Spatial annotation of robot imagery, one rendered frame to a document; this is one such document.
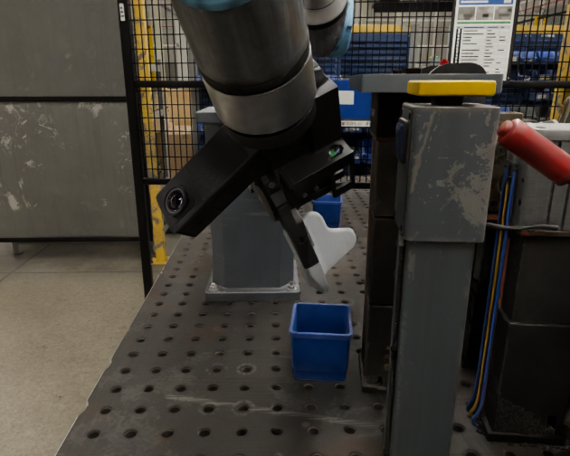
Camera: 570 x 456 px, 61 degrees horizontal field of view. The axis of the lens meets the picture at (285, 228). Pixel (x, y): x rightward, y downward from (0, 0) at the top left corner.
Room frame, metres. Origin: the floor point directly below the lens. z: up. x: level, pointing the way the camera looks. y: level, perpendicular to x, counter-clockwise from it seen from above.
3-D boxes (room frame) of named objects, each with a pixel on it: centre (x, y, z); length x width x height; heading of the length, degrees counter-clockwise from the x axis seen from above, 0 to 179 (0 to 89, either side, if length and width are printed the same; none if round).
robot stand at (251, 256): (1.06, 0.07, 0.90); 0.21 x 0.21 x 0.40; 1
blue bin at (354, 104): (1.81, -0.22, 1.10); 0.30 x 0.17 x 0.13; 76
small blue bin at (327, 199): (1.55, -0.14, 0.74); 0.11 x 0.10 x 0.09; 175
